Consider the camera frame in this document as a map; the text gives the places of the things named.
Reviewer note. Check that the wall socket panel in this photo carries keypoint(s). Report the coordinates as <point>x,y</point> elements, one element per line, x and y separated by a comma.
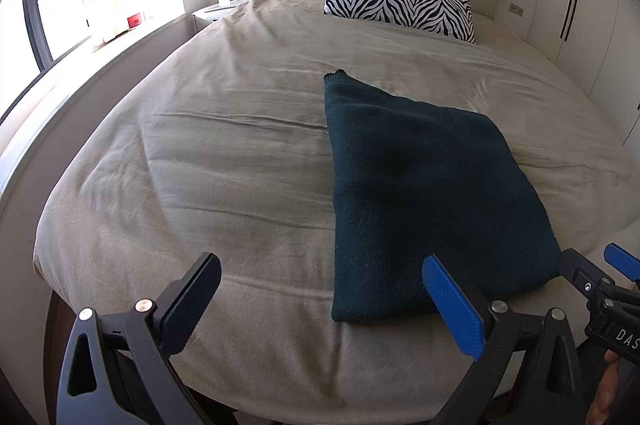
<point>516,9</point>

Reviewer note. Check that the small red box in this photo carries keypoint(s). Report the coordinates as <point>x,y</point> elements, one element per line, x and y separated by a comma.
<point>134,20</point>

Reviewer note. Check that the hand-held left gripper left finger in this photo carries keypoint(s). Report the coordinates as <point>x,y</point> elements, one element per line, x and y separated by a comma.
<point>192,300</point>

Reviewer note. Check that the person's right hand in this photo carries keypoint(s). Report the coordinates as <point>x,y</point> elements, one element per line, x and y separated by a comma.
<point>602,397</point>

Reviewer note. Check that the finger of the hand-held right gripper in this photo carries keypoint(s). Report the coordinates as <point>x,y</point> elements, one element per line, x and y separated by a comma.
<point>575,262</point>
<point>620,256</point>

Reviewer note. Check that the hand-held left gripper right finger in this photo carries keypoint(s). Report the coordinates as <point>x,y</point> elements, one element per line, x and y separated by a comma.
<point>452,305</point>

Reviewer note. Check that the dark teal knit sweater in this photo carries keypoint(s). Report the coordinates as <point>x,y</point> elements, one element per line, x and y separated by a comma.
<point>425,185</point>

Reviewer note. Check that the white nightstand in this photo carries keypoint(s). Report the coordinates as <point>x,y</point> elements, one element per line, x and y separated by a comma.
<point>212,12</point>

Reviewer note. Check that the bed with beige sheet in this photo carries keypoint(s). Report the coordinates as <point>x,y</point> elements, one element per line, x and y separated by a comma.
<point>225,130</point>

